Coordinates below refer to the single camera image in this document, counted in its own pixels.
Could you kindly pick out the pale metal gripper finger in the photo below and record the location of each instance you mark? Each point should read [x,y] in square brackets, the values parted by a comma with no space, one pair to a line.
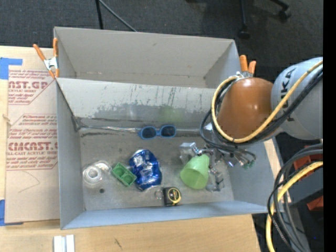
[217,180]
[187,151]

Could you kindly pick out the black and yellow tape measure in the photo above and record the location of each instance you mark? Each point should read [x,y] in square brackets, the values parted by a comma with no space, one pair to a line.
[172,195]

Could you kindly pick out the grey metal bin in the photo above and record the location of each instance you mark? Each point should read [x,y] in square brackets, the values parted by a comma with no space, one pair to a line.
[136,62]

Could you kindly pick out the light green plastic cup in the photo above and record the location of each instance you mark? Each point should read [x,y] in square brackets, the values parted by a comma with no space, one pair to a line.
[195,173]

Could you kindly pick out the brown cardboard board red print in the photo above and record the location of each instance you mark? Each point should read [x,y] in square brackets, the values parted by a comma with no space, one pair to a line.
[31,188]

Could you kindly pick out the blue sunglasses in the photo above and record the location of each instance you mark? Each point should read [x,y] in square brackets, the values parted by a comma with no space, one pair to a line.
[157,131]

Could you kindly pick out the blue foil packet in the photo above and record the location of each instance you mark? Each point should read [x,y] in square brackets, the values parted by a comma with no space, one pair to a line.
[145,169]

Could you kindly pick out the green two-hole plastic block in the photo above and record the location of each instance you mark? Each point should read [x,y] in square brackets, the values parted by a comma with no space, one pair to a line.
[123,174]

